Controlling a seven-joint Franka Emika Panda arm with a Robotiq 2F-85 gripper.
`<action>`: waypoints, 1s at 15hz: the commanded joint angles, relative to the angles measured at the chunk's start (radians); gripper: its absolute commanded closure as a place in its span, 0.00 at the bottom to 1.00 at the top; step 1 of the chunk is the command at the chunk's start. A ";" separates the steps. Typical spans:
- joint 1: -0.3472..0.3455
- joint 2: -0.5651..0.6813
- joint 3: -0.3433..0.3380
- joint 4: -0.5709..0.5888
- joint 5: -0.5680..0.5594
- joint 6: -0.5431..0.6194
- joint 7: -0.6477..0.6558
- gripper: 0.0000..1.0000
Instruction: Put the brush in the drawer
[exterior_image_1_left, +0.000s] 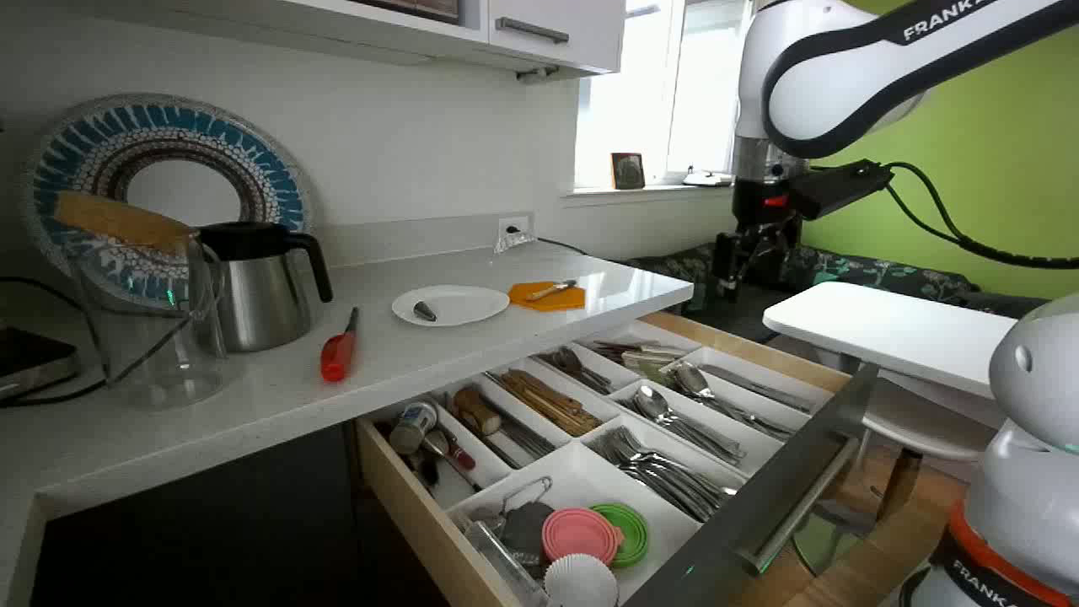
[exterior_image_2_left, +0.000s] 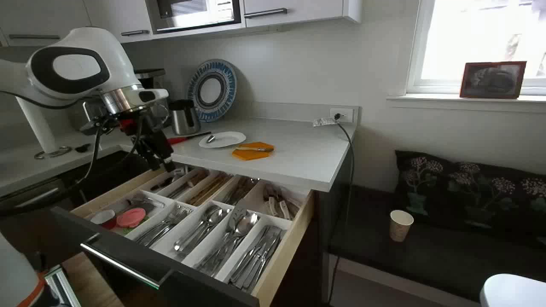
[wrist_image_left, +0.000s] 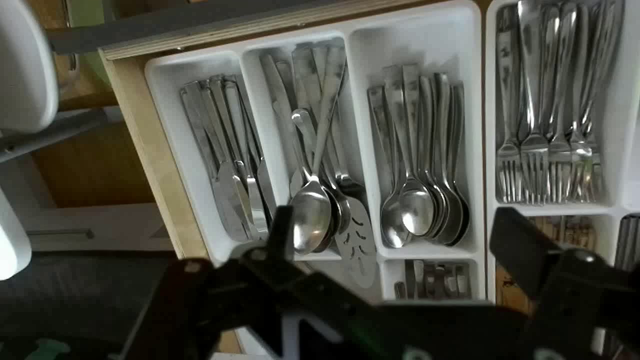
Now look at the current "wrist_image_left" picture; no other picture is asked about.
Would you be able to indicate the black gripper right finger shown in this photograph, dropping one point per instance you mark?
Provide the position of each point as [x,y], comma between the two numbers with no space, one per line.
[533,252]

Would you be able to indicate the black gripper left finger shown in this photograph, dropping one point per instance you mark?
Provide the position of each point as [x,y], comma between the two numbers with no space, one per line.
[280,233]

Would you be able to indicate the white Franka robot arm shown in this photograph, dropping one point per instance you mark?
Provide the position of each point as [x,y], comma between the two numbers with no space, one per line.
[21,66]

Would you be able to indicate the wooden drawer with grey front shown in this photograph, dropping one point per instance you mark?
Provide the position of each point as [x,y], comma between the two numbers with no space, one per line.
[147,146]

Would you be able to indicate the large steel serving spoon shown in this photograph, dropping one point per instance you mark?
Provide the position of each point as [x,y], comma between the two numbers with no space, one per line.
[312,216]

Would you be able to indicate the slotted steel server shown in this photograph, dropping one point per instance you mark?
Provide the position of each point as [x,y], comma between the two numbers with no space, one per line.
[357,233]

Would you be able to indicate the steel fork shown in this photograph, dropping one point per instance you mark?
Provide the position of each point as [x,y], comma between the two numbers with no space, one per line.
[535,167]
[509,167]
[560,167]
[587,167]

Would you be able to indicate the small steel cutlery piece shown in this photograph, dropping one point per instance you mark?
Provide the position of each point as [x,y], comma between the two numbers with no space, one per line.
[446,281]
[411,281]

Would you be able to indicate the steel table knife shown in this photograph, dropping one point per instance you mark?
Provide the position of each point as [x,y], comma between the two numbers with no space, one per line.
[212,161]
[233,152]
[250,142]

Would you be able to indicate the dark utensil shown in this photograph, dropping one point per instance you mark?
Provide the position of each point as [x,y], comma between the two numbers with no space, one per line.
[628,240]

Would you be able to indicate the steel butter knife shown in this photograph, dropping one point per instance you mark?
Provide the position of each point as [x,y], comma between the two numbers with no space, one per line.
[280,106]

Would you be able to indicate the white cutlery tray with forks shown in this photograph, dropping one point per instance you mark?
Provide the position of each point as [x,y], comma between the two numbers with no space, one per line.
[626,132]

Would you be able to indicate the white cutlery tray with spoons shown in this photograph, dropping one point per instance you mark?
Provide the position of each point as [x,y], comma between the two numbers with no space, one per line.
[362,46]

